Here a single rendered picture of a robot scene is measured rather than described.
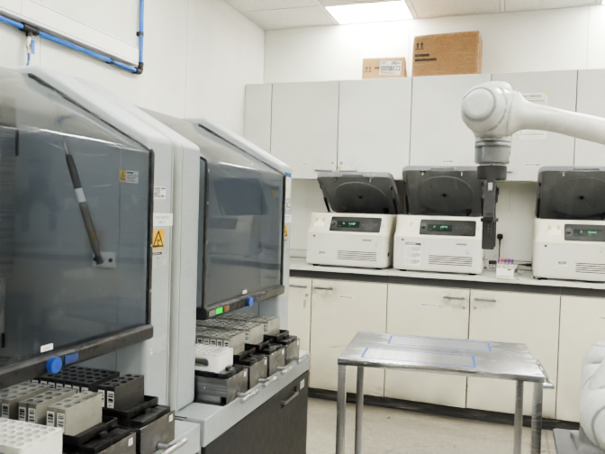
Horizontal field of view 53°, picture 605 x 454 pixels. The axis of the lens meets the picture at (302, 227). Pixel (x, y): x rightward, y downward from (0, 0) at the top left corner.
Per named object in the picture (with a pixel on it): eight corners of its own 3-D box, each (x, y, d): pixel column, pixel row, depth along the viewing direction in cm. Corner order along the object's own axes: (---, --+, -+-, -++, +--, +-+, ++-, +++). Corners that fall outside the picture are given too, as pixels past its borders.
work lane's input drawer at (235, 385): (26, 376, 186) (27, 347, 186) (58, 366, 199) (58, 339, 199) (240, 408, 162) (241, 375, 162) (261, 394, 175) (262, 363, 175)
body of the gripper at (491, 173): (507, 164, 151) (505, 201, 151) (507, 166, 159) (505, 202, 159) (475, 163, 153) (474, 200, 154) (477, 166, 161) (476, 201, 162)
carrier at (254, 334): (257, 340, 207) (258, 322, 207) (263, 340, 207) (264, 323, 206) (243, 347, 196) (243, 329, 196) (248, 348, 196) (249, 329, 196)
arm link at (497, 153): (511, 145, 159) (510, 167, 159) (475, 145, 162) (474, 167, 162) (510, 140, 150) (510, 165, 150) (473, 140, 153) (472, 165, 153)
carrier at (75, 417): (94, 420, 126) (94, 391, 126) (103, 421, 126) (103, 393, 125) (55, 440, 115) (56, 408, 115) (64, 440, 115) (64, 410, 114)
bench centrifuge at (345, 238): (304, 265, 406) (307, 169, 405) (332, 259, 464) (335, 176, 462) (385, 270, 386) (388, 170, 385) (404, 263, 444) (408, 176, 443)
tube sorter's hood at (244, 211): (53, 305, 182) (58, 94, 180) (163, 284, 239) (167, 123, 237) (206, 321, 165) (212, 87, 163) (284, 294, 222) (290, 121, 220)
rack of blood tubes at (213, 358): (126, 366, 176) (127, 344, 176) (146, 358, 186) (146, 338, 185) (217, 377, 166) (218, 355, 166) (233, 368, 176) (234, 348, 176)
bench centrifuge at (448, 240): (392, 270, 386) (395, 163, 384) (407, 263, 445) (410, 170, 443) (482, 276, 368) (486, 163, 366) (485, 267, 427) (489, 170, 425)
